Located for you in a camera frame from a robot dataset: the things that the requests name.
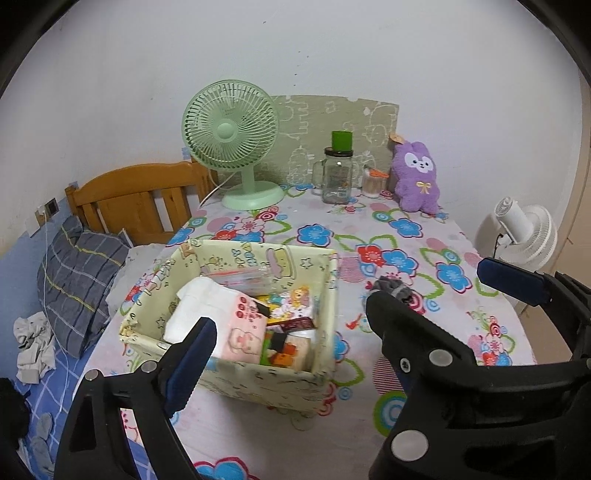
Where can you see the white bed cover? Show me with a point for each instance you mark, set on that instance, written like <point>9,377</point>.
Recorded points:
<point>138,263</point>

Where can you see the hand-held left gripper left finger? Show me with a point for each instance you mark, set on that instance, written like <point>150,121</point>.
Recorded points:
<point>194,360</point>

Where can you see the green orange packet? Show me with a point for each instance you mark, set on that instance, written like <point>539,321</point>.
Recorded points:
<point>277,357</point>

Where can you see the beige door frame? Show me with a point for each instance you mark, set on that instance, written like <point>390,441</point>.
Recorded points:
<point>582,184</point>

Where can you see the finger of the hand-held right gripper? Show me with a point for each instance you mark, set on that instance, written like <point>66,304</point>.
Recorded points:
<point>508,281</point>

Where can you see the wall socket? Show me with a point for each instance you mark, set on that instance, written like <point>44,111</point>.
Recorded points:
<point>52,206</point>

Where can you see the wooden bed headboard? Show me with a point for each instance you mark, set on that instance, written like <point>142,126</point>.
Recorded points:
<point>124,198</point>

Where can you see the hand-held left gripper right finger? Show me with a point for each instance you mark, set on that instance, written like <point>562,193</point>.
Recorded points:
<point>406,350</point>

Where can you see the green desk fan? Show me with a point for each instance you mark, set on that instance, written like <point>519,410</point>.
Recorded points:
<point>226,131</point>

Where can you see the white floor fan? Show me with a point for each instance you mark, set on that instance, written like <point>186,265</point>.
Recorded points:
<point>535,235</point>

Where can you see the floral tablecloth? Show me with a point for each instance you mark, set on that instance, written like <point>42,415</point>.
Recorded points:
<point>323,235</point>

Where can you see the green cartoon wall board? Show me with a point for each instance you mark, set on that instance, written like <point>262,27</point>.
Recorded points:
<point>314,115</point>

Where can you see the grey plaid pillow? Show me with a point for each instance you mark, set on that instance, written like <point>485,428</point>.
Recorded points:
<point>78,281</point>

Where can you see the clear cotton swab jar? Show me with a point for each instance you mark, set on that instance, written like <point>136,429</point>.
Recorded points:
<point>373,184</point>

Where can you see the green plastic cup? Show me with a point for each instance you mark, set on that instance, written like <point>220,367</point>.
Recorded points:
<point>341,141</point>

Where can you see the purple plush rabbit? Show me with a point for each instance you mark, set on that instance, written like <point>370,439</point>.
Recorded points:
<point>415,184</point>

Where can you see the blue checked bedsheet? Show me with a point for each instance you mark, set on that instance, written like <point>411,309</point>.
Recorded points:
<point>51,406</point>

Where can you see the white small box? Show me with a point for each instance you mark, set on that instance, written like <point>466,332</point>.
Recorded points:
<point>302,348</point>

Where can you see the clear plastic package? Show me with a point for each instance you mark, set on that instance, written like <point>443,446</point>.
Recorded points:
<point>235,277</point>

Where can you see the yellow cartoon fabric storage box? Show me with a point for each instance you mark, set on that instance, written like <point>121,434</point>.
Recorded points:
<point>277,387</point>

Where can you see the glass jar mug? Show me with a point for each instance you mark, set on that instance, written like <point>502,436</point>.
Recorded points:
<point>337,177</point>

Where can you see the cartoon snack carton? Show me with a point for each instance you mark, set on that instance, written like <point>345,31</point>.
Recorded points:
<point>295,302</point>

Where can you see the white crumpled cloth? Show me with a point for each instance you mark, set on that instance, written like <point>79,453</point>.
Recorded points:
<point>34,350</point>

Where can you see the grey sock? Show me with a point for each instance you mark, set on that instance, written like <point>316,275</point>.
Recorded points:
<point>392,286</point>

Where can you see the dark cloth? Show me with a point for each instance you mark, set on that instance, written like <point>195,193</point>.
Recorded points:
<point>11,415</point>

